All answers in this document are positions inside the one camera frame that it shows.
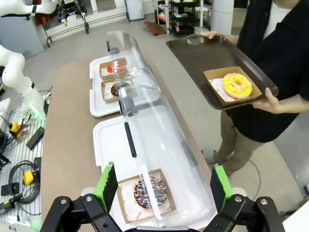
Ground person's left hand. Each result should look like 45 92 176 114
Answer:
251 87 284 114

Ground small black box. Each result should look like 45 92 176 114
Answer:
0 182 20 197

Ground black cable bundle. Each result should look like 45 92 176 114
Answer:
38 86 53 114

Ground yellow emergency stop box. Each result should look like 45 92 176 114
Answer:
9 121 22 136

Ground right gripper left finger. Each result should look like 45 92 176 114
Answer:
40 161 121 232

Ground brown cardboard donut tray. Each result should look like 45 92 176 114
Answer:
100 79 133 104
98 57 132 81
203 66 263 108
116 168 177 224

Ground aluminium slotted base plate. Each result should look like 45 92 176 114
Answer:
0 106 47 220

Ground yellow sprinkled donut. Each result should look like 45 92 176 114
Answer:
222 72 253 99

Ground black frame stand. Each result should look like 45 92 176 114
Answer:
40 20 90 48

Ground person in black top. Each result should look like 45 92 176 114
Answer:
216 0 309 178

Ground black shelf cart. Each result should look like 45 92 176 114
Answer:
170 0 197 37

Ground black handheld yellow label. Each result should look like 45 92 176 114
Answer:
0 193 24 216

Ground red glazed donut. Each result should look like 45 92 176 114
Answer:
107 61 128 73

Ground chocolate donut colourful sprinkles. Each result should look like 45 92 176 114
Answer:
133 176 169 209

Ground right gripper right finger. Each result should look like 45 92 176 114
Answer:
205 163 286 232

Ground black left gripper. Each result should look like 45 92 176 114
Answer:
57 1 88 25

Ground person's left forearm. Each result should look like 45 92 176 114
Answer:
282 96 302 116

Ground white cabinet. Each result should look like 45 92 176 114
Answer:
125 0 145 21

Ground yellow enabling pendant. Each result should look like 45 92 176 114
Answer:
23 171 35 186

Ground white round pillar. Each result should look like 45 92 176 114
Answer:
216 0 234 32

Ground black cable coil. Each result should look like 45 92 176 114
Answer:
9 159 42 216

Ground person's right forearm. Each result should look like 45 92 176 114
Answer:
224 34 240 46

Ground brown bag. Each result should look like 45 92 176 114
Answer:
144 21 168 36

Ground person's right hand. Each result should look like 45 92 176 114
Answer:
204 30 227 43

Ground dark brown serving tray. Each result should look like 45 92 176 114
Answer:
165 33 280 111

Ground clear plastic dome lid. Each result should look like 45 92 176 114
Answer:
106 30 161 97
117 86 217 228

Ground black flat adapter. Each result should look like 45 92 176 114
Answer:
26 127 46 150

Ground chocolate donut orange sprinkles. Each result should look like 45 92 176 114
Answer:
110 82 131 97

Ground white display tray base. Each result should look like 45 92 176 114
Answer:
89 55 157 118
93 115 217 229

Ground grey metal cabinet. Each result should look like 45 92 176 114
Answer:
0 16 45 60

